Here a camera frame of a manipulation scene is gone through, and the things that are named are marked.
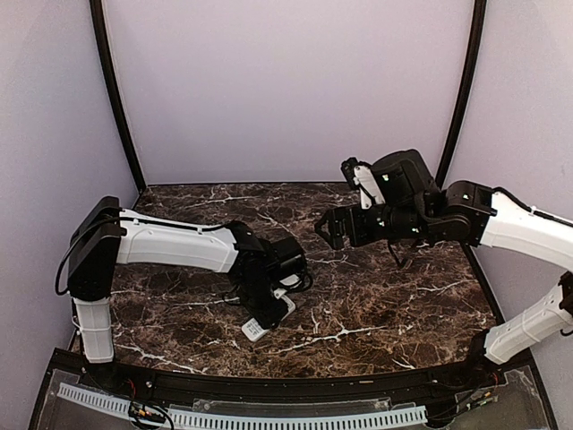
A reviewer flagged white remote control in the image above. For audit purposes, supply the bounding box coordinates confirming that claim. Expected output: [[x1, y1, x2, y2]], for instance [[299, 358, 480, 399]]
[[241, 296, 295, 342]]

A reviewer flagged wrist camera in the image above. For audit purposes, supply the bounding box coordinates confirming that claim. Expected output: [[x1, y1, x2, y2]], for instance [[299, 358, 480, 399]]
[[341, 158, 385, 210], [273, 272, 313, 299]]

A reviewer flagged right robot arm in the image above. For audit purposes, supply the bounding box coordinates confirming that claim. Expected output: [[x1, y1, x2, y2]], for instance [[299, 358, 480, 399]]
[[314, 149, 572, 389]]

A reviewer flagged white slotted cable duct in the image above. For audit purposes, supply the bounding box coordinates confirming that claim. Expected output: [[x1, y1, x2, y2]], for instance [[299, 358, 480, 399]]
[[56, 383, 428, 429]]

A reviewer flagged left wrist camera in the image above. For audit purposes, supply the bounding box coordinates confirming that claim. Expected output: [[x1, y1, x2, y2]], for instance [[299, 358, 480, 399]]
[[273, 272, 313, 299]]

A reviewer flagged black front rail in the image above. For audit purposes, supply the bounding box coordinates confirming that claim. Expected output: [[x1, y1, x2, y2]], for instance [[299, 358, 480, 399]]
[[67, 355, 506, 404]]

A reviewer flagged left black frame post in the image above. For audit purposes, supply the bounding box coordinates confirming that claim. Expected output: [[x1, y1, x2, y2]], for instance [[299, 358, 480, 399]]
[[89, 0, 147, 194]]

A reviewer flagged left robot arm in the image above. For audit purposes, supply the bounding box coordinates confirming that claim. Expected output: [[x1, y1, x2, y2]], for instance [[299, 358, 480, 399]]
[[55, 196, 313, 391]]

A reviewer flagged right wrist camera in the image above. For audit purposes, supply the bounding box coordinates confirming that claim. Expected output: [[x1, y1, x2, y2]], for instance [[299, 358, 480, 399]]
[[341, 158, 385, 210]]

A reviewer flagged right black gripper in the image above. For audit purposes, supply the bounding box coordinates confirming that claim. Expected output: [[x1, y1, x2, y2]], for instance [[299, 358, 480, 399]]
[[315, 202, 432, 249]]

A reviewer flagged black frame post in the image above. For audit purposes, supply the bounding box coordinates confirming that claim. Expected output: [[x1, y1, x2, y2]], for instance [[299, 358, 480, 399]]
[[89, 0, 147, 194], [435, 0, 487, 187]]

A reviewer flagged right black frame post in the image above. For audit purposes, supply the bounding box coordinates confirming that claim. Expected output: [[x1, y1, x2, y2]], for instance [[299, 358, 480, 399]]
[[435, 0, 487, 187]]

